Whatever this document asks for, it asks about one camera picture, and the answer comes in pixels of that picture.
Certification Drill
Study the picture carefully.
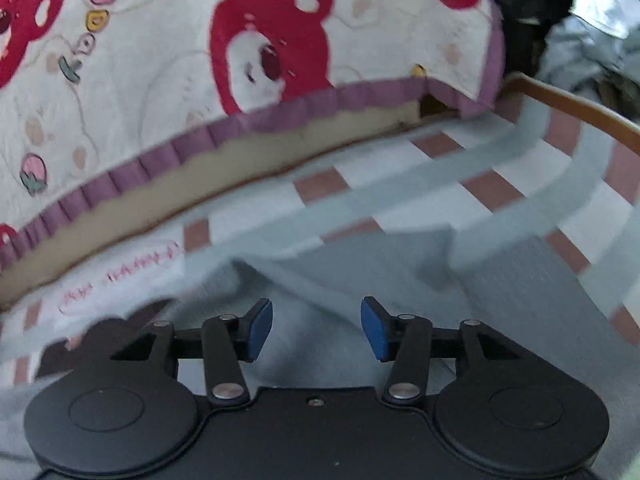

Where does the black clothing pile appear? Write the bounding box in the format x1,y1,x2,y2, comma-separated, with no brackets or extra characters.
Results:
470,0,591,81

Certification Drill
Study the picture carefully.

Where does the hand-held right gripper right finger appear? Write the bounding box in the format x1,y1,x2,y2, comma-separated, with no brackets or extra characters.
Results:
361,296,526,406

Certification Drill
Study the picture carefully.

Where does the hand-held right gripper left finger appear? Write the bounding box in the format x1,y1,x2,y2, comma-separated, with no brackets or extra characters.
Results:
110,297,275,408

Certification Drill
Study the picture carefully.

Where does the pale blue garment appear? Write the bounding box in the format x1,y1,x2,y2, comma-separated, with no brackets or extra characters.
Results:
537,15,640,116

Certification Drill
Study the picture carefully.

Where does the bear print bedspread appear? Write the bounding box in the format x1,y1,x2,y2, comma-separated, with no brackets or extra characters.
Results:
0,0,506,271

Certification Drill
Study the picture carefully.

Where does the beige mattress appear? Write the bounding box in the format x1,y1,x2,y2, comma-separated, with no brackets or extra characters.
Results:
0,97,461,306

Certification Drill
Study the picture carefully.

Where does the grey fleece sweatshirt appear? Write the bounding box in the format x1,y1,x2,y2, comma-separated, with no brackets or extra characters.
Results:
0,245,640,480

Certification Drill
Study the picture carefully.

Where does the checked printed mat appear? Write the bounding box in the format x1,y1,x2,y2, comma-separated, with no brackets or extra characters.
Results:
0,72,640,391

